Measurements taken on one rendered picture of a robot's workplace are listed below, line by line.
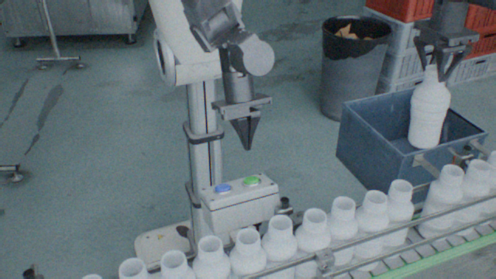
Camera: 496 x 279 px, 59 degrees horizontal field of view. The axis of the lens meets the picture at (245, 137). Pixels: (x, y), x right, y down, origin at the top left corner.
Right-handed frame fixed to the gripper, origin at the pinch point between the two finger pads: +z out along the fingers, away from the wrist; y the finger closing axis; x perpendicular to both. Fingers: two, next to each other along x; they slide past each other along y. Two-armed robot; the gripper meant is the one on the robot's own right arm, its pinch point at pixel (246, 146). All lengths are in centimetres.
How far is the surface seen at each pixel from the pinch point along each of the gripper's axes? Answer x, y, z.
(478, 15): 176, 251, 0
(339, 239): -17.7, 8.3, 14.5
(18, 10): 376, -70, -52
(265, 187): -3.7, 1.3, 7.9
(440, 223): -16.0, 31.9, 19.4
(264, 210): -3.8, 0.5, 12.3
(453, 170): -16.2, 34.9, 8.9
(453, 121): 30, 81, 18
